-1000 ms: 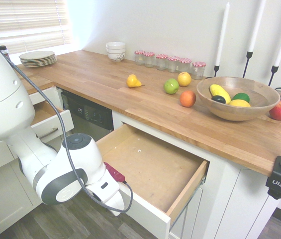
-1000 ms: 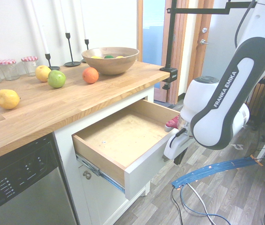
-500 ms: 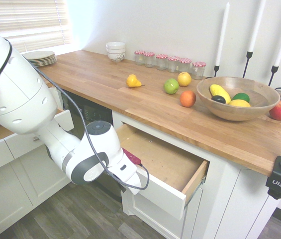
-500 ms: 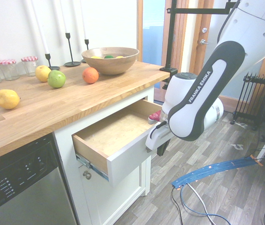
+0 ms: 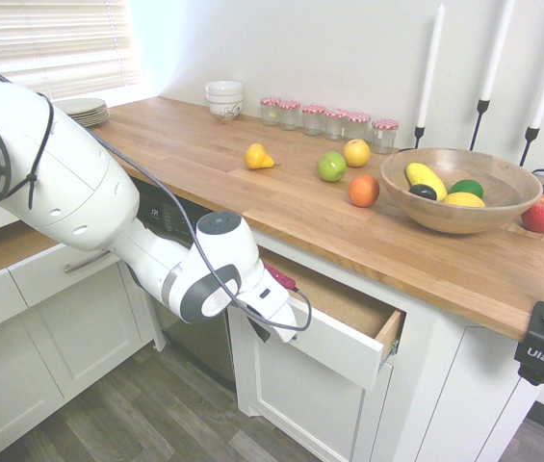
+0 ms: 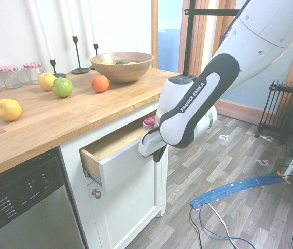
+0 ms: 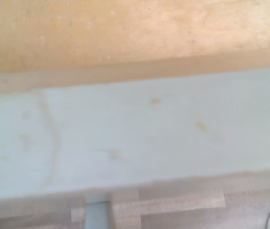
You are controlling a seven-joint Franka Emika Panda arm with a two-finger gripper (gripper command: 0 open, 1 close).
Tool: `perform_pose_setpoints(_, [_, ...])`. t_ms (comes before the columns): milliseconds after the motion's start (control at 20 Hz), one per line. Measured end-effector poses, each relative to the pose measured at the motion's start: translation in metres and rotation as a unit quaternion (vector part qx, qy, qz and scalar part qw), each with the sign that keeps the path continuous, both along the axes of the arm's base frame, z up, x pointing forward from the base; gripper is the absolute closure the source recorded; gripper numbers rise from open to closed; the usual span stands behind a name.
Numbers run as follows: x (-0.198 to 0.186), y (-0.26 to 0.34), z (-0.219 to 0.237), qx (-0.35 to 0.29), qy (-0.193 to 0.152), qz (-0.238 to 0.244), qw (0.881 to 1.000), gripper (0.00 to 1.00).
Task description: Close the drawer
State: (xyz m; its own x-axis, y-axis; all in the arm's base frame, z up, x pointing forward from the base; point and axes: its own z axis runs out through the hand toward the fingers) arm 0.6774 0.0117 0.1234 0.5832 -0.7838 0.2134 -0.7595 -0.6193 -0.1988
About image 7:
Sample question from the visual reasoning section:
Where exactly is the wooden drawer with white front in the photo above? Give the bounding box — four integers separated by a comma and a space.
0, 0, 270, 212

